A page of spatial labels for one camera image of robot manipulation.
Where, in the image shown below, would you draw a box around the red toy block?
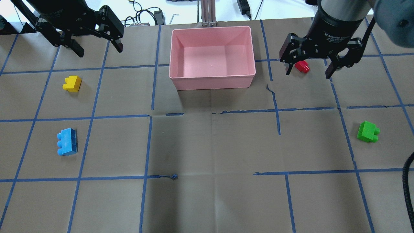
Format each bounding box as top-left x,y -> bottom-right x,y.
294,61 -> 310,73

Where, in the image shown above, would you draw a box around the usb hub with cables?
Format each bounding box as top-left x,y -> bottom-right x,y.
124,21 -> 150,28

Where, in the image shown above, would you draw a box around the green toy block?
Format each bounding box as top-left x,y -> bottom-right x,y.
357,121 -> 380,143

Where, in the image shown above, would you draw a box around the yellow toy block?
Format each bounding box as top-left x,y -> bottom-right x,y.
62,75 -> 82,93

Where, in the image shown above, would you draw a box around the pink plastic box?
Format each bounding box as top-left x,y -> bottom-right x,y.
169,26 -> 256,90

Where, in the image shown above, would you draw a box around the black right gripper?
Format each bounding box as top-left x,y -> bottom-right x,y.
279,0 -> 366,79

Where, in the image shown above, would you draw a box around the black power adapter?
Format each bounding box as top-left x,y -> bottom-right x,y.
154,10 -> 165,25

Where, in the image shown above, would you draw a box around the aluminium frame post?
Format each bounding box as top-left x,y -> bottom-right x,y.
201,0 -> 217,28

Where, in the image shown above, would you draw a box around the blue toy block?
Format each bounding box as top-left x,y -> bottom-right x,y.
57,128 -> 78,156

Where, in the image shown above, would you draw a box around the black braided cable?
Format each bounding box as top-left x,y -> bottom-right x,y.
402,151 -> 414,231

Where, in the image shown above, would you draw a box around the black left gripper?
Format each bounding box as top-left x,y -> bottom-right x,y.
27,0 -> 125,57

